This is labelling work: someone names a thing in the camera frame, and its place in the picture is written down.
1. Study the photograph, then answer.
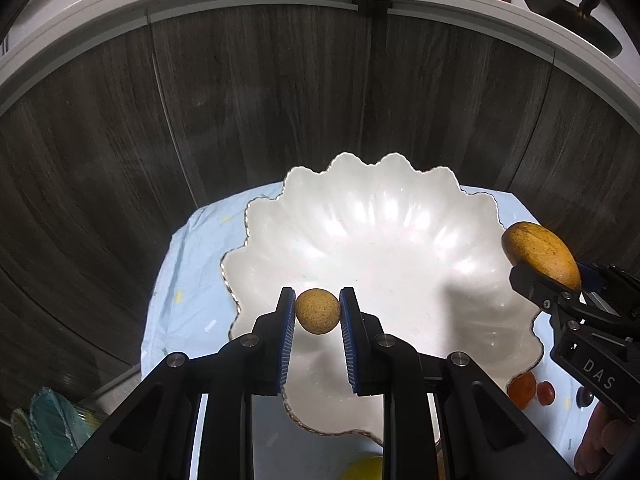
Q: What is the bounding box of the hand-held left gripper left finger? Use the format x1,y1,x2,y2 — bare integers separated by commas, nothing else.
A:
57,287,297,480

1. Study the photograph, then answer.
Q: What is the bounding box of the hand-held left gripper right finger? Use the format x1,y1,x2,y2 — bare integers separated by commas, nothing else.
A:
339,286,576,480

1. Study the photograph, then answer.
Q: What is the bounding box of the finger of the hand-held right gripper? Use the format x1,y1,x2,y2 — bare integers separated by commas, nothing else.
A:
509,263,626,343
575,261,640,317

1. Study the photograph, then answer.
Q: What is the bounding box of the yellow mango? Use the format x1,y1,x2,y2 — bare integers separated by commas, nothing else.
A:
501,221,582,292

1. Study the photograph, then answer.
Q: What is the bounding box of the small brown longan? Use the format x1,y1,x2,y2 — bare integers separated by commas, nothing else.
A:
295,288,342,335

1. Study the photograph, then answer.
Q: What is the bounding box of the small orange tangerine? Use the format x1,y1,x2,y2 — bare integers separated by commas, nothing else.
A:
506,373,538,411

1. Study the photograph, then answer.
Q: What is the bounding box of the white scalloped bowl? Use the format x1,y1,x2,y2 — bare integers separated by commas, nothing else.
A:
220,151,546,436

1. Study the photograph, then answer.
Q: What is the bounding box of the person's right hand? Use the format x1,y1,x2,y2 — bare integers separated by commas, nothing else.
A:
574,402,627,477

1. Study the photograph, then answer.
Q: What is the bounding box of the light blue tablecloth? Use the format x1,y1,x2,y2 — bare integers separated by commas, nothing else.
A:
140,182,608,480

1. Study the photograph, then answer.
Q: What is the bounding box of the yellow-green round fruit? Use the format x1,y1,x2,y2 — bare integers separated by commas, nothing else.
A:
340,455,386,480

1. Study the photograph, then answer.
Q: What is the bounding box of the green glass plate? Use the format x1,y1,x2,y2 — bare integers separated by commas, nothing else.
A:
10,387,103,480

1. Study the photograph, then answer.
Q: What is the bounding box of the dark pan lid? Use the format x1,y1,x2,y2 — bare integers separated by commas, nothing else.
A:
520,0,623,58

